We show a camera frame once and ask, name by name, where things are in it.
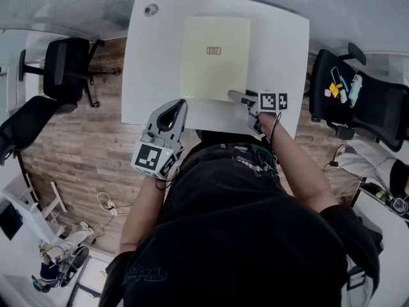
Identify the gray backpack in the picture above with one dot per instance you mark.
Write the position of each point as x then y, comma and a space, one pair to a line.
356, 280

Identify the black power adapter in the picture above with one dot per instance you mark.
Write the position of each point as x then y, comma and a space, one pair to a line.
334, 164

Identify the small white box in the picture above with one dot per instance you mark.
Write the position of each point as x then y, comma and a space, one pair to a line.
343, 96

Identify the small white eraser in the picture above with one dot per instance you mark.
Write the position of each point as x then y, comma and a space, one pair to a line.
327, 93

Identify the pale green plush toy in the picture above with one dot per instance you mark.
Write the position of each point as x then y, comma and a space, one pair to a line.
355, 89

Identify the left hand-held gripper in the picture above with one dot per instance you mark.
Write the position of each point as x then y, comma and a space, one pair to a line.
148, 158

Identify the white metal rack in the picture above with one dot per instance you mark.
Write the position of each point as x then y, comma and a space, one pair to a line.
35, 216

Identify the green round object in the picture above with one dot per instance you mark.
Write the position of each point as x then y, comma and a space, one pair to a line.
382, 195

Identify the dark round stool seat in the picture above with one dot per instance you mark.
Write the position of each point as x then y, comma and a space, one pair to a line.
72, 257

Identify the black monitor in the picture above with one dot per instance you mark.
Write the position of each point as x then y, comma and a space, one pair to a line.
11, 219

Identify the waist-worn electronics pack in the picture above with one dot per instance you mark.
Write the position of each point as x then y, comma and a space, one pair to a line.
252, 158

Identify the person's right forearm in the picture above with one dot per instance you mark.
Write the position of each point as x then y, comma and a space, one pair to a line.
300, 171

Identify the white power strip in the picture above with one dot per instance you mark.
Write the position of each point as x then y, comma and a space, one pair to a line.
110, 205

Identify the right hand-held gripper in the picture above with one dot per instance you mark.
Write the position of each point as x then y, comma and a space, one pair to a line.
268, 101

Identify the person's left forearm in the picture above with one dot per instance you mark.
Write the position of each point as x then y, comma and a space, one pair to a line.
143, 216

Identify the white table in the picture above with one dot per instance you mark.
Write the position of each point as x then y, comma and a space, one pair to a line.
278, 59

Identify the black mesh office chair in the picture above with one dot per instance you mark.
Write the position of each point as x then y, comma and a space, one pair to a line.
383, 107

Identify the pale yellow packet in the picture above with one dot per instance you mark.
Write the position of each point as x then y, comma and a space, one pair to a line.
214, 75

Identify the person's black shirt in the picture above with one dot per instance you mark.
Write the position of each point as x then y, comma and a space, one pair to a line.
233, 235

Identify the black smartphone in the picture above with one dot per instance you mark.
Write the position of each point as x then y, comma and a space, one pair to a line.
336, 75

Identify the blue pen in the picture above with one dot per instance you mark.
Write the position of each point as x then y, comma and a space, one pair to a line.
344, 83

